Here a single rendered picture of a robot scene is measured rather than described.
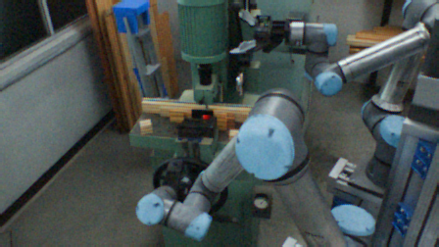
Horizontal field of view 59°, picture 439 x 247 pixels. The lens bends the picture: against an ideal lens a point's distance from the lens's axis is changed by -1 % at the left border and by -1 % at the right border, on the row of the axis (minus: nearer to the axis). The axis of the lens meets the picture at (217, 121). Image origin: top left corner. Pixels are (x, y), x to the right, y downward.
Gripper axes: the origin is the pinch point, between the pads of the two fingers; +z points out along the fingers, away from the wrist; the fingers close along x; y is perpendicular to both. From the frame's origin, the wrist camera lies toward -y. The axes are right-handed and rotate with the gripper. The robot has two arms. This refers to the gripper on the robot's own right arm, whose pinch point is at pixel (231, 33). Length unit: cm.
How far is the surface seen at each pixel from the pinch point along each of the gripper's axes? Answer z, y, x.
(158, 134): 30, -28, 32
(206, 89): 11.1, -21.9, 13.3
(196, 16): 12.4, 4.4, -3.9
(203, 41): 10.4, -3.0, 2.0
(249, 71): -3.7, -34.9, -1.6
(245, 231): -7, -66, 65
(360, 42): -73, -168, -90
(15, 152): 140, -91, 36
